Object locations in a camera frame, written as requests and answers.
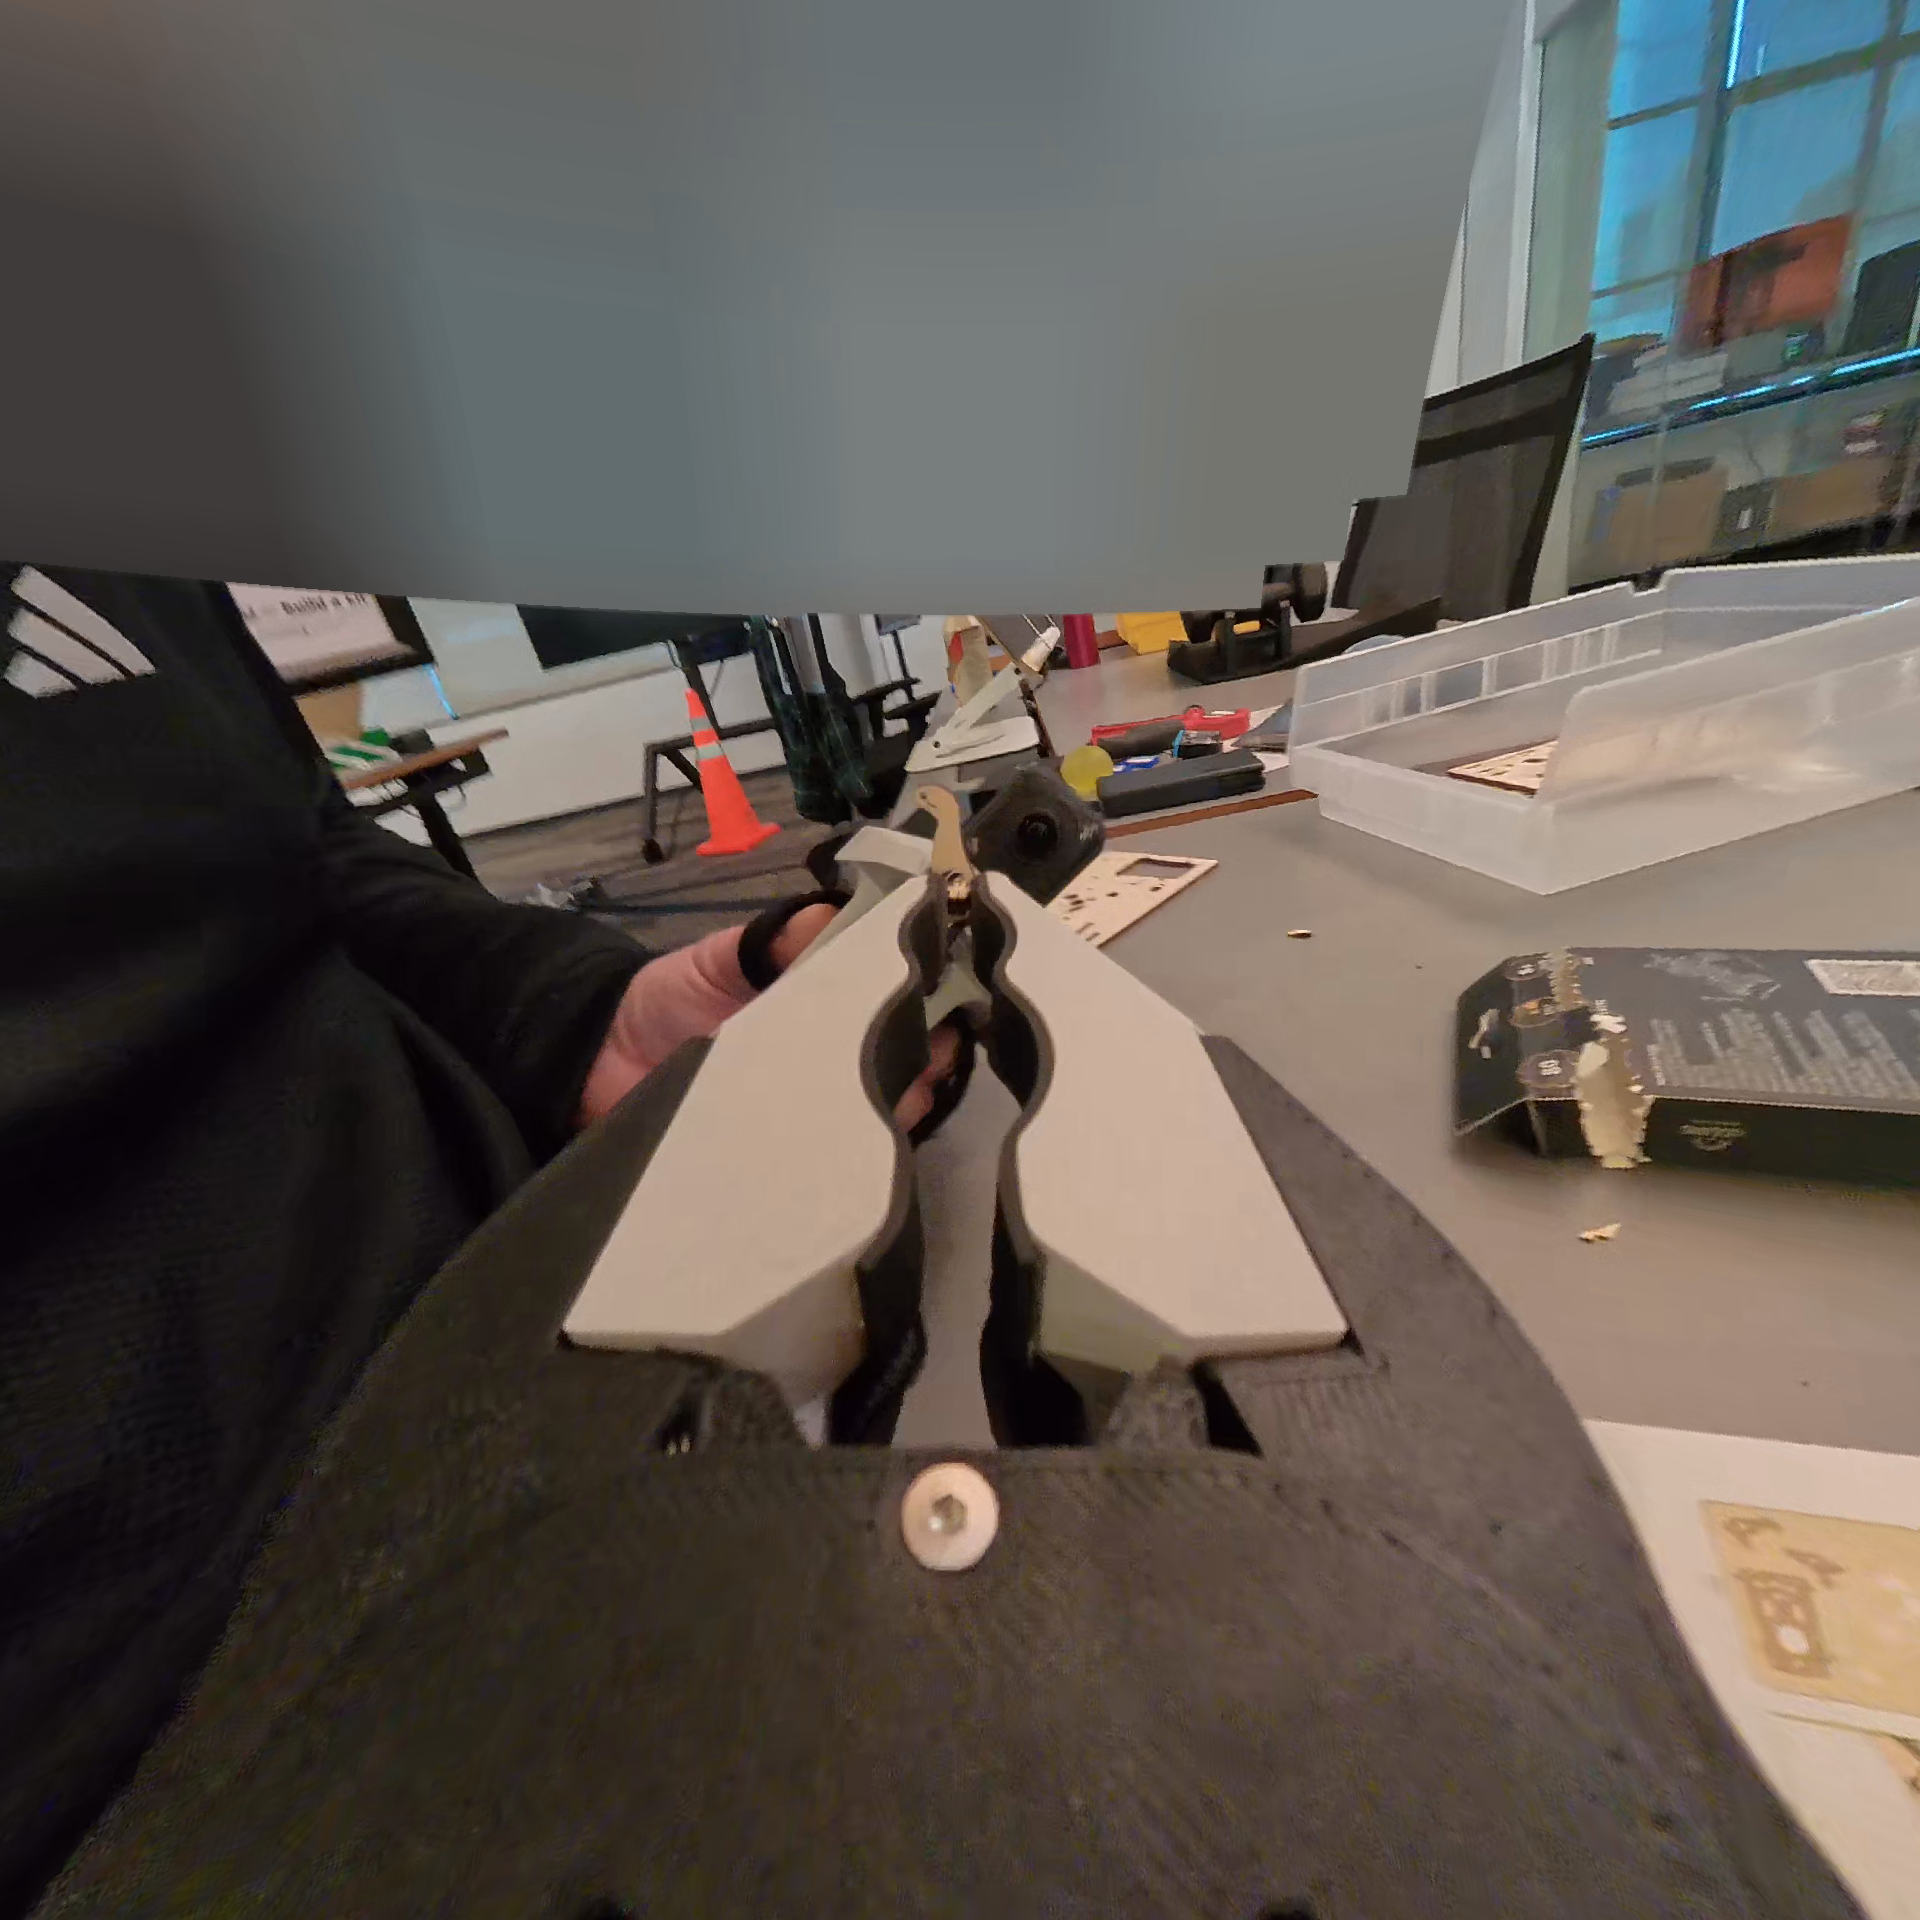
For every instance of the wooden sheet with cutouts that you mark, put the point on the wooden sheet with cutouts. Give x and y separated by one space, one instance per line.
1131 889

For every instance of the black tape dispenser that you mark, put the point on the black tape dispenser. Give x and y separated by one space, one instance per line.
1224 647

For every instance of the small hooked wooden part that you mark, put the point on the small hooked wooden part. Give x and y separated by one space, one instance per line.
944 834

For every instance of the red cylinder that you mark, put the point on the red cylinder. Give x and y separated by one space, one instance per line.
1079 642

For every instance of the orange traffic cone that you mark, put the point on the orange traffic cone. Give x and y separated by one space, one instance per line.
725 797

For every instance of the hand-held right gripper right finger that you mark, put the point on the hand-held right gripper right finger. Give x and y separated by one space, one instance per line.
1154 1171

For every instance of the large window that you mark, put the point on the large window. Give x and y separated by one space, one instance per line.
1755 226

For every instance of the white instruction booklet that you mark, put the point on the white instruction booklet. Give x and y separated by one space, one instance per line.
1665 1517

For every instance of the white wall sign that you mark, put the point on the white wall sign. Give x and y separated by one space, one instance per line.
323 623

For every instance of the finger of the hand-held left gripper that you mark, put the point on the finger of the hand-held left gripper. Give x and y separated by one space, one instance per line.
957 993

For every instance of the black cardboard box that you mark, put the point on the black cardboard box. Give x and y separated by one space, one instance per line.
1723 1066

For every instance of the yellow round object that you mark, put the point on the yellow round object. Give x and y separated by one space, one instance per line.
1086 771

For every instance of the small wooden cutout sheet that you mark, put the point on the small wooden cutout sheet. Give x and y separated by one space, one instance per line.
1501 770

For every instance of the clear plastic organizer box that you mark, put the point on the clear plastic organizer box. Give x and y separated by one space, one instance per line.
1651 705

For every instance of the wooden side desk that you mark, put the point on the wooden side desk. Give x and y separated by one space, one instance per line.
422 757

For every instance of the black rectangular case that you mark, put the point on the black rectangular case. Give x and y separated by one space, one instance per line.
1184 781

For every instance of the red and black tool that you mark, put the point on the red and black tool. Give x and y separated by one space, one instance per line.
1161 731

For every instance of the person's left forearm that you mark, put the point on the person's left forearm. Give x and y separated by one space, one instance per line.
494 991

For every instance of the person's left hand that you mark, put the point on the person's left hand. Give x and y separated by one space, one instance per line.
669 1014

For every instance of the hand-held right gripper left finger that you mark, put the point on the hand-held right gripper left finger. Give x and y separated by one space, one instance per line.
750 1171

